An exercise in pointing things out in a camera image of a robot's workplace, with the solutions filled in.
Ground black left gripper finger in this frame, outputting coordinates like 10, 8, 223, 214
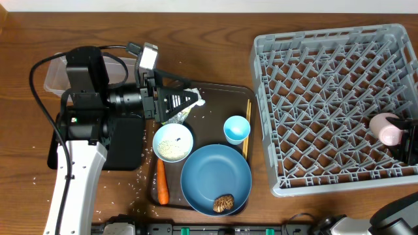
155, 69, 191, 89
158, 88, 198, 123

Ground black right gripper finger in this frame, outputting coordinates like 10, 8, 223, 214
386, 117, 418, 130
388, 145, 417, 165

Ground pink cup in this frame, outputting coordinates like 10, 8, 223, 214
369, 113, 403, 146

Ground light blue cup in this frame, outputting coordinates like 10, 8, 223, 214
223, 116, 251, 145

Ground yellow green foil wrapper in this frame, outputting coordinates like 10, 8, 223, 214
163, 107, 191, 125

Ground white tissue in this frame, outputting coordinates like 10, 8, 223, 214
185, 88, 206, 108

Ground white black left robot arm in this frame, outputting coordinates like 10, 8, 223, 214
44, 42, 199, 234

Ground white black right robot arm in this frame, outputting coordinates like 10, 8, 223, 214
310, 113, 417, 235

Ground grey dishwasher rack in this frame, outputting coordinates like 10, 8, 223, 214
249, 24, 417, 197

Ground light blue rice bowl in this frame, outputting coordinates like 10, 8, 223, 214
152, 123, 194, 163

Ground dark brown tray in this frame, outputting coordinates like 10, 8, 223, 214
165, 82, 256, 210

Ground black bin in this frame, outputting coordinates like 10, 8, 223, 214
61, 114, 145, 171

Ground orange carrot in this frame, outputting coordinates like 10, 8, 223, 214
157, 159, 169, 205

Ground blue plate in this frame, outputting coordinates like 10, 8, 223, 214
180, 144, 252, 217

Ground clear plastic bin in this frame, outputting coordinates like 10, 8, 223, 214
44, 57, 136, 97

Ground brown shiitake mushroom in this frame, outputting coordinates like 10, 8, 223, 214
213, 195, 234, 213

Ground black rail with green clips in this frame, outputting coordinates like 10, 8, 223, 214
91, 214, 311, 235

